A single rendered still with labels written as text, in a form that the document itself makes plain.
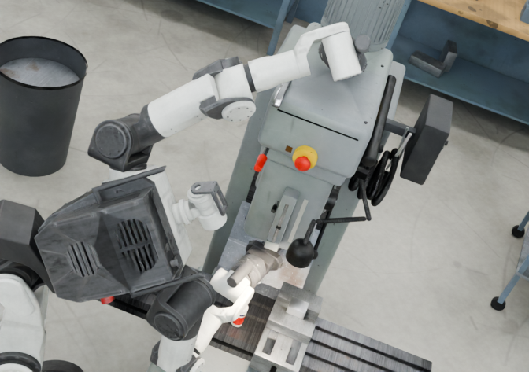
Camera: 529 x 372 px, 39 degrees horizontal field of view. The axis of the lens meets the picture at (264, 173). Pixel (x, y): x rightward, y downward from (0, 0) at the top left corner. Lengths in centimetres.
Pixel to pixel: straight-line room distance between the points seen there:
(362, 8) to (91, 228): 92
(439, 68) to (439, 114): 362
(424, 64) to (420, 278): 208
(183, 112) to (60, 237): 39
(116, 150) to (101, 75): 346
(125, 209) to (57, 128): 246
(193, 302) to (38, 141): 240
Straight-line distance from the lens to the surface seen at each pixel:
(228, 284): 216
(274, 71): 167
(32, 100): 394
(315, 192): 209
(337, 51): 168
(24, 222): 188
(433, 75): 598
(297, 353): 246
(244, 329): 257
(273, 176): 209
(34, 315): 200
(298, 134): 184
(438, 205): 504
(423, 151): 231
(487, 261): 482
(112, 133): 173
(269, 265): 228
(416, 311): 424
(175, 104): 171
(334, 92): 189
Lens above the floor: 283
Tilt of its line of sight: 37 degrees down
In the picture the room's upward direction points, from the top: 19 degrees clockwise
